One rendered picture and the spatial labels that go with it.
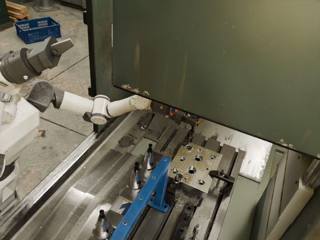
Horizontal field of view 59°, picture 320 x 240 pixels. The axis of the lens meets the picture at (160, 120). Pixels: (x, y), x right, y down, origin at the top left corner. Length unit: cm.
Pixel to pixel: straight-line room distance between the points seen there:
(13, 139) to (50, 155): 172
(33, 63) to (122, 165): 110
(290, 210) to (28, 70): 93
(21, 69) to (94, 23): 72
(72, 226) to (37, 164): 141
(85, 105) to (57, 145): 166
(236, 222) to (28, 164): 193
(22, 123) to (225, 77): 85
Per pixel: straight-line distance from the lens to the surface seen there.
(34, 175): 282
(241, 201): 194
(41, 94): 135
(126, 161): 186
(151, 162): 114
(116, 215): 103
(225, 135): 216
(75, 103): 139
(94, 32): 155
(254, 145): 217
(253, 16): 66
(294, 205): 107
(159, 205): 142
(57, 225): 162
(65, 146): 301
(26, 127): 127
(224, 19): 67
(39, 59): 84
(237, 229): 181
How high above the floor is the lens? 209
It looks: 39 degrees down
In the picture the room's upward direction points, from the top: 8 degrees clockwise
